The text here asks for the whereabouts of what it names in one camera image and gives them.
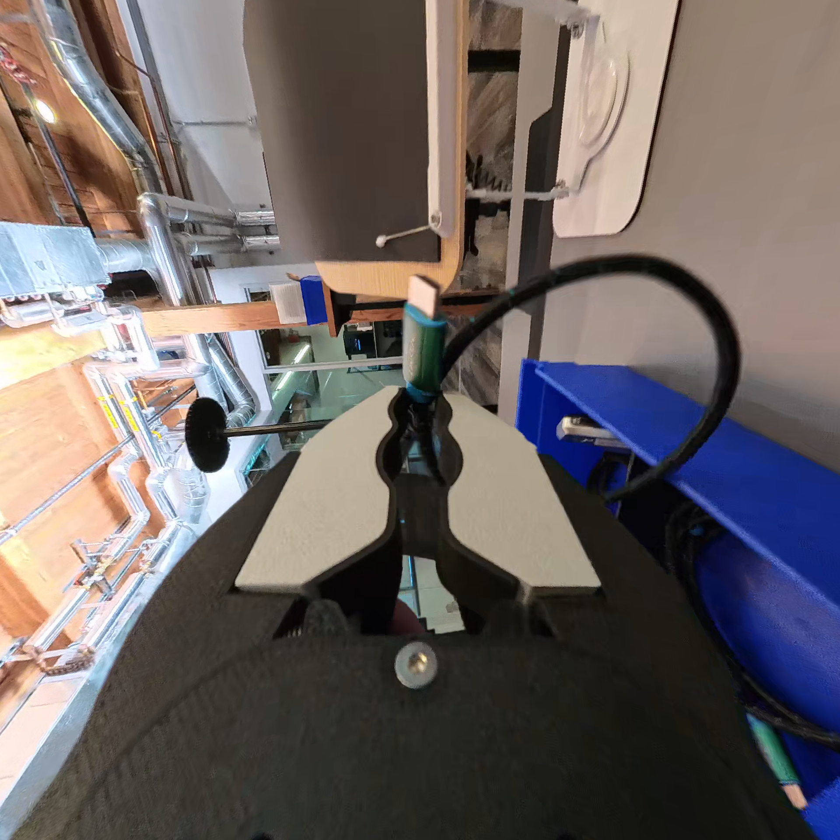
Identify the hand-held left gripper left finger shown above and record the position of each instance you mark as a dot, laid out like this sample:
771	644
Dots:
328	512

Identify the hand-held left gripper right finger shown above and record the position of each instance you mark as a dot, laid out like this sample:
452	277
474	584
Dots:
512	518

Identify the blue plastic bin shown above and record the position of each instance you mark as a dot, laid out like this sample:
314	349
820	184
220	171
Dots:
754	459

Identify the black round disc on rod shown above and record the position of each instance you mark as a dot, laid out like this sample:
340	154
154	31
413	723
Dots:
207	433

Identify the blue and white box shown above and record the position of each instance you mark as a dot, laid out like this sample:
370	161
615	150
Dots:
298	302

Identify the wood framed dark board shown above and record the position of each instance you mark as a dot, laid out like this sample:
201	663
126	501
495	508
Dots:
341	131

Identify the white stand base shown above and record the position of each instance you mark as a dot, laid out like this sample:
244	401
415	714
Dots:
649	131

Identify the white board clamp bar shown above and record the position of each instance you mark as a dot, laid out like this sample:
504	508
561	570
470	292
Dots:
443	98

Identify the silver ventilation duct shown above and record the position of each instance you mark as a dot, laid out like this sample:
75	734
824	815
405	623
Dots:
157	223

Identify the grey rectangular air duct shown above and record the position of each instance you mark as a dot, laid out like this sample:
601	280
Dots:
46	262

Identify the clear suction cup mount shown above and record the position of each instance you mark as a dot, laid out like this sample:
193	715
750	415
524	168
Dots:
604	92

